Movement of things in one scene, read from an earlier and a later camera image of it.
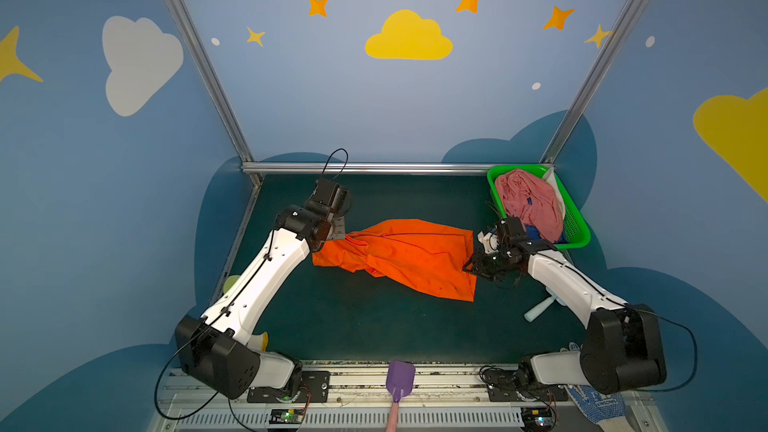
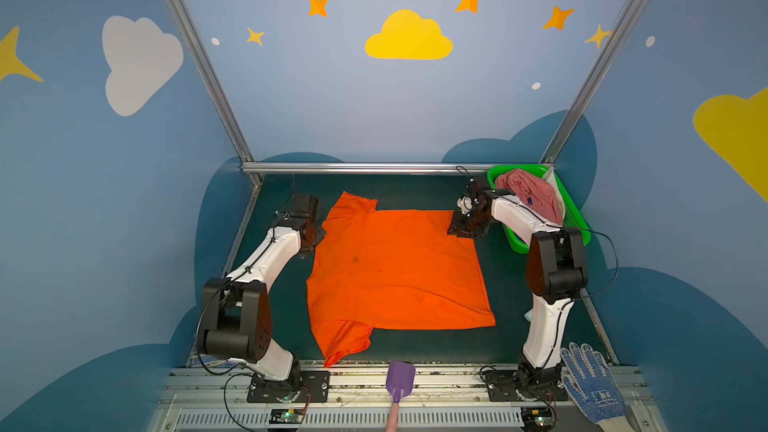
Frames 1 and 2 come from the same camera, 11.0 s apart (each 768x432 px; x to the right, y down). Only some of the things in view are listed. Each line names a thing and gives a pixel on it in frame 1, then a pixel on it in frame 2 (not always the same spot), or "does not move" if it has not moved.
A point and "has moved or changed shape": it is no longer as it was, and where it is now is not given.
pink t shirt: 535,201 does not move
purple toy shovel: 400,378 does not move
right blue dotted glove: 608,411 does not move
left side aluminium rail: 245,215 does not move
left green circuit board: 286,416 does not move
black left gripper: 335,219 -> 310,237
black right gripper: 486,258 -> 462,226
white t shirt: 553,180 does not move
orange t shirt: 426,255 has moved or changed shape
